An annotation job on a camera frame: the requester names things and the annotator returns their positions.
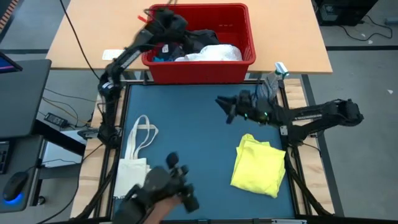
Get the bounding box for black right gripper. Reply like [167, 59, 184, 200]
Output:
[215, 90, 254, 125]

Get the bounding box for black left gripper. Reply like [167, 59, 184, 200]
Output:
[146, 7, 189, 41]

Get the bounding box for dark grey garment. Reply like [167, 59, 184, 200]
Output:
[182, 29, 221, 57]

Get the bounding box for white lace garment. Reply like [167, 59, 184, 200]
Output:
[174, 44, 243, 62]

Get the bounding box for yellow shirt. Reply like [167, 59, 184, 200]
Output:
[229, 133, 287, 199]

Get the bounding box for red plastic laundry basket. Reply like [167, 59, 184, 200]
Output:
[141, 2, 257, 85]

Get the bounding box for navy garment with white tag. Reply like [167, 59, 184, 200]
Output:
[152, 42, 180, 62]

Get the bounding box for blue table mat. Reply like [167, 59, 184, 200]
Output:
[111, 83, 295, 220]

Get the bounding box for clear plastic spray bottle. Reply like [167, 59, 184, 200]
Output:
[259, 62, 290, 102]

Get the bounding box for white card on desk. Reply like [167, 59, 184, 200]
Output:
[101, 49, 125, 62]

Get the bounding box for light wooden desk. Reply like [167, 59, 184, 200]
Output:
[45, 0, 333, 75]

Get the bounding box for cream canvas tote bag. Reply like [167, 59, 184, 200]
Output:
[113, 114, 159, 203]

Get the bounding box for person's hand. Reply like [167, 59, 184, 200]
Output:
[144, 195, 183, 224]

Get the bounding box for black power adapter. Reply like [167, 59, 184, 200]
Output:
[44, 112, 68, 128]

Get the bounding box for black computer tower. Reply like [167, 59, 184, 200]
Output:
[313, 0, 379, 27]

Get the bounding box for black computer monitor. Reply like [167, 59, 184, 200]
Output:
[0, 51, 53, 140]

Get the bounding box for white flat panel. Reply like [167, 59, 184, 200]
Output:
[41, 129, 88, 169]

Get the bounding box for black side desk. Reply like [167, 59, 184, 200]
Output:
[0, 135, 44, 214]

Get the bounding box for black keyboard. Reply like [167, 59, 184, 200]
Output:
[0, 141, 12, 175]

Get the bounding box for black computer mouse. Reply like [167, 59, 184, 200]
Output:
[2, 171, 29, 202]

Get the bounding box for long black desk cable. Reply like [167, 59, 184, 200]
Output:
[58, 0, 102, 82]

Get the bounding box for black aluminium table frame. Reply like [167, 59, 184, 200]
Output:
[70, 79, 335, 224]

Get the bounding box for black floor cable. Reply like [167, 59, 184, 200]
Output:
[337, 15, 393, 42]

